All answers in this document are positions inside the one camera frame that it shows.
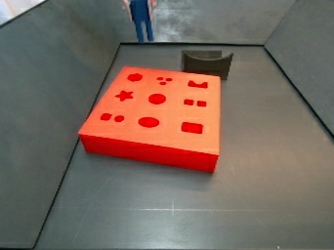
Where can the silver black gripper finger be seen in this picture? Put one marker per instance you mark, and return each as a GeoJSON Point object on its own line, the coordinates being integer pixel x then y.
{"type": "Point", "coordinates": [153, 4]}

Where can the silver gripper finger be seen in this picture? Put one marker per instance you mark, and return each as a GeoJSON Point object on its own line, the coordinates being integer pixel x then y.
{"type": "Point", "coordinates": [127, 8]}

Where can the blue square-circle peg block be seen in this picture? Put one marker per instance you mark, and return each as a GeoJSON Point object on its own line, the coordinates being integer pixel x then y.
{"type": "Point", "coordinates": [141, 16]}

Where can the red shape sorting board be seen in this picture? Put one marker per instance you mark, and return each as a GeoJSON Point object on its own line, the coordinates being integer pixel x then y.
{"type": "Point", "coordinates": [158, 116]}

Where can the black curved holder bracket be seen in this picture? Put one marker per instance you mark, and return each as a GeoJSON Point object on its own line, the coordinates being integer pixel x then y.
{"type": "Point", "coordinates": [206, 62]}

